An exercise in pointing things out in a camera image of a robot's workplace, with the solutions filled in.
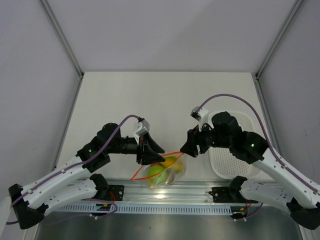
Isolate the white slotted cable duct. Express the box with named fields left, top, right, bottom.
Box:
left=57, top=202, right=233, bottom=216

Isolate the aluminium frame post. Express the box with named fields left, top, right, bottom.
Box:
left=255, top=0, right=307, bottom=80
left=38, top=0, right=84, bottom=79

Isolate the small yellow orange fruit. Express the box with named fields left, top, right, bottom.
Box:
left=160, top=156, right=177, bottom=168

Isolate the clear orange zip top bag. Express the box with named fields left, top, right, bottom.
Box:
left=130, top=151, right=187, bottom=188

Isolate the white perforated plastic basket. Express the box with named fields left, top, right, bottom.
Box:
left=207, top=111, right=261, bottom=180

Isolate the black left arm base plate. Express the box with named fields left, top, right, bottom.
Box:
left=102, top=185, right=125, bottom=202

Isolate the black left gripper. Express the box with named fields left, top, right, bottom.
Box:
left=106, top=132, right=166, bottom=166

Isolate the right aluminium frame post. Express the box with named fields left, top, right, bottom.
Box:
left=255, top=0, right=307, bottom=80

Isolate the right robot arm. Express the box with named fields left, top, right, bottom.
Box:
left=180, top=110, right=320, bottom=230

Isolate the left aluminium frame post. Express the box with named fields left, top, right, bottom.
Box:
left=38, top=0, right=84, bottom=79

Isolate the aluminium front rail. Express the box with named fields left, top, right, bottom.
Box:
left=67, top=178, right=251, bottom=207

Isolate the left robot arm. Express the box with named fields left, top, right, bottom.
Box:
left=8, top=119, right=165, bottom=230

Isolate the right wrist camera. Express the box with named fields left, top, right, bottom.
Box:
left=190, top=106, right=209, bottom=130

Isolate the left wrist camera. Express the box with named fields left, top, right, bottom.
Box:
left=133, top=117, right=150, bottom=144

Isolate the green apple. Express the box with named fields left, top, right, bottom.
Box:
left=147, top=165, right=168, bottom=186

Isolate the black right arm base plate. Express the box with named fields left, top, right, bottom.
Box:
left=208, top=186, right=243, bottom=203

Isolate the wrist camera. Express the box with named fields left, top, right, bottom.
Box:
left=190, top=106, right=209, bottom=130
left=133, top=117, right=150, bottom=144

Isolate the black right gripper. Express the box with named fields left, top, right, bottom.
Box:
left=180, top=119, right=232, bottom=158

